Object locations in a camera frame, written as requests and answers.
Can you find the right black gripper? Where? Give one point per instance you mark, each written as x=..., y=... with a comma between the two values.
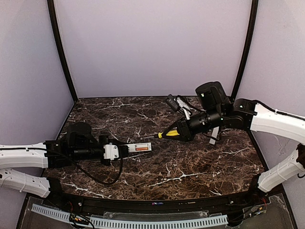
x=187, y=130

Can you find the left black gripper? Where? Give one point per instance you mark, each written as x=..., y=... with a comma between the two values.
x=104, y=142

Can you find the yellow handled screwdriver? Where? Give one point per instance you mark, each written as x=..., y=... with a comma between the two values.
x=171, y=133

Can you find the orange battery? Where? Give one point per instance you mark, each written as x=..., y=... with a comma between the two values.
x=141, y=149

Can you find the white remote control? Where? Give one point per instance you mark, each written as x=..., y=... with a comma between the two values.
x=131, y=147

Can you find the white battery cover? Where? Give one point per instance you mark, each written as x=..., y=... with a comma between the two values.
x=214, y=136

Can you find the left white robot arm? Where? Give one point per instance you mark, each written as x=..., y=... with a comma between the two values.
x=76, y=145

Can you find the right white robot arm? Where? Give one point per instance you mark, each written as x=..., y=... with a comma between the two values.
x=243, y=114

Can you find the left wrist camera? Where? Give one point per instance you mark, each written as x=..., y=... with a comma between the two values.
x=111, y=152

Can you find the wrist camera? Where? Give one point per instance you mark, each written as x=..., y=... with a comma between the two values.
x=177, y=104
x=111, y=152

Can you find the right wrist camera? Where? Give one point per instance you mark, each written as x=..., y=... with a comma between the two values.
x=177, y=104

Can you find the white slotted cable duct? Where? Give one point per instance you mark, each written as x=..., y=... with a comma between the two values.
x=113, y=220

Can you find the black front table rail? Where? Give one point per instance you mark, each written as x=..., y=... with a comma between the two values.
x=221, y=204

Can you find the right black frame post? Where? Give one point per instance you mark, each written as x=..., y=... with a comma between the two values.
x=246, y=49

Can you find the black frame post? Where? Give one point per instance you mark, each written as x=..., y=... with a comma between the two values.
x=60, y=49
x=246, y=49

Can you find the left black frame post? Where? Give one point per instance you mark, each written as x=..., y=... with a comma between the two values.
x=60, y=49

